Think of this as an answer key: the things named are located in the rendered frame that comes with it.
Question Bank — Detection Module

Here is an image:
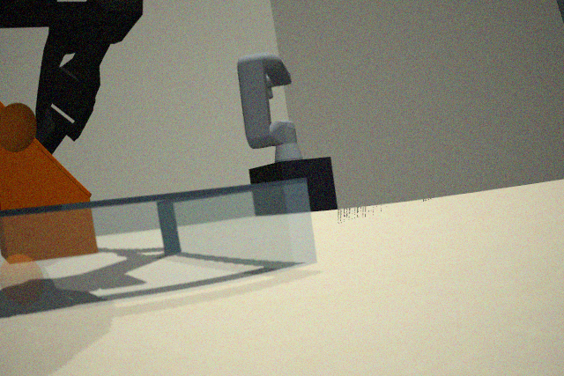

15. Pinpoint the brown ball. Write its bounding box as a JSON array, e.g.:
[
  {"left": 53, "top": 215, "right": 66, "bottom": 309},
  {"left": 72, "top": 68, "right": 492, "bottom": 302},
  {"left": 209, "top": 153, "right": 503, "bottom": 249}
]
[{"left": 0, "top": 103, "right": 37, "bottom": 152}]

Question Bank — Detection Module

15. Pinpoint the clear low glass wall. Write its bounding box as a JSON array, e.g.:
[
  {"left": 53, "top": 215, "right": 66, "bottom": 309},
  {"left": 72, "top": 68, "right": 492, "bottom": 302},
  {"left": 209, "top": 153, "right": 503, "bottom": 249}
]
[{"left": 0, "top": 183, "right": 317, "bottom": 319}]

